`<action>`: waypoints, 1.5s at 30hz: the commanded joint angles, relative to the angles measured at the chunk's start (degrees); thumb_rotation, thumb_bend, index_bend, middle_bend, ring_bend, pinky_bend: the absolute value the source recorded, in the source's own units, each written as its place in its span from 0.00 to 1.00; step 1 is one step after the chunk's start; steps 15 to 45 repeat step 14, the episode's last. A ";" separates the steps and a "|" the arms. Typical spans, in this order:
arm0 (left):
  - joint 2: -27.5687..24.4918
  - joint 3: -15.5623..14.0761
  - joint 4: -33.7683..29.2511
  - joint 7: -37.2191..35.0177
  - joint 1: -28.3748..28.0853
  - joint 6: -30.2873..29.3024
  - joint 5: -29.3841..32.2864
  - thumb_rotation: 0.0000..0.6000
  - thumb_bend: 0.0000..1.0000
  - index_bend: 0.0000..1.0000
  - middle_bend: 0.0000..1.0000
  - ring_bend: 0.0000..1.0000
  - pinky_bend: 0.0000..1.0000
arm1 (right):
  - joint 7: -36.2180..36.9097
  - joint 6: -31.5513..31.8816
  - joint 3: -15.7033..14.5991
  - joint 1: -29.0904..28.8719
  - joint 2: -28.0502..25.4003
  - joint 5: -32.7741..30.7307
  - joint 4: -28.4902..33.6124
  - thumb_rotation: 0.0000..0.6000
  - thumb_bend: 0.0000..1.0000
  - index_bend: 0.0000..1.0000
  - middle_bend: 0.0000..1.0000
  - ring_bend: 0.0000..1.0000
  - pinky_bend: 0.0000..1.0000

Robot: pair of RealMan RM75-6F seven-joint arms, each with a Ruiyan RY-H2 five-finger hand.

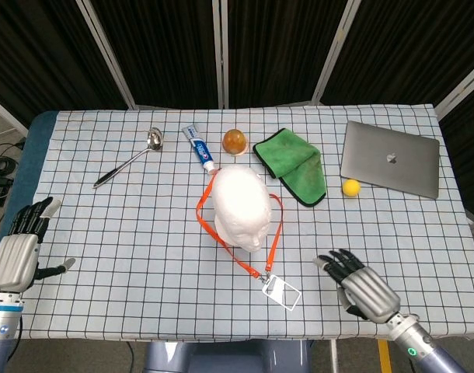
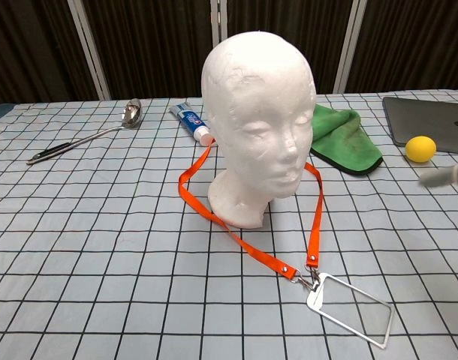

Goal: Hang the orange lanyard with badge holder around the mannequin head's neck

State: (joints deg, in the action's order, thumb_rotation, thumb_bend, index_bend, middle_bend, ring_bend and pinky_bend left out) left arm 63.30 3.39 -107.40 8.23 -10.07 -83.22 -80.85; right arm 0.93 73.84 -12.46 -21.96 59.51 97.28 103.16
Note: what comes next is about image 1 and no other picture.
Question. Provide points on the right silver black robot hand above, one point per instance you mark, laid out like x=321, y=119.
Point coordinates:
x=371, y=295

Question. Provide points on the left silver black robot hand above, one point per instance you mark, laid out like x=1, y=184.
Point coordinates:
x=15, y=260

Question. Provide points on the clear badge holder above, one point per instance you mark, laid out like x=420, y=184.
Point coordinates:
x=271, y=288

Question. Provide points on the white foam mannequin head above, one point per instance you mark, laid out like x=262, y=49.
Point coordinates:
x=241, y=202

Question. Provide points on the blue padded table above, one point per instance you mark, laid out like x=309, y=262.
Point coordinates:
x=31, y=163

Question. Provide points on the yellow ball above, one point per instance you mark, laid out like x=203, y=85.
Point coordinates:
x=351, y=188

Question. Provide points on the white checked tablecloth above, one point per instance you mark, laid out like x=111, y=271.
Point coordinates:
x=124, y=233

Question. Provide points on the grey laptop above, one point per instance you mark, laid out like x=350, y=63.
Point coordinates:
x=388, y=155

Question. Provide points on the green microfibre cloth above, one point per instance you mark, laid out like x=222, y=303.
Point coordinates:
x=299, y=167

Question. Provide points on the grey robot torso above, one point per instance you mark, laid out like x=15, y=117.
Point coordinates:
x=221, y=357

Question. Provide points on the amber dome jelly cup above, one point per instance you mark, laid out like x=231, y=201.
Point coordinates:
x=234, y=141

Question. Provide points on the blue white toothpaste tube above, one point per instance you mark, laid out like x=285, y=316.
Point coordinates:
x=200, y=149

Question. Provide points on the black folding screen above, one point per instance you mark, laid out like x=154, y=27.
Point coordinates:
x=171, y=50

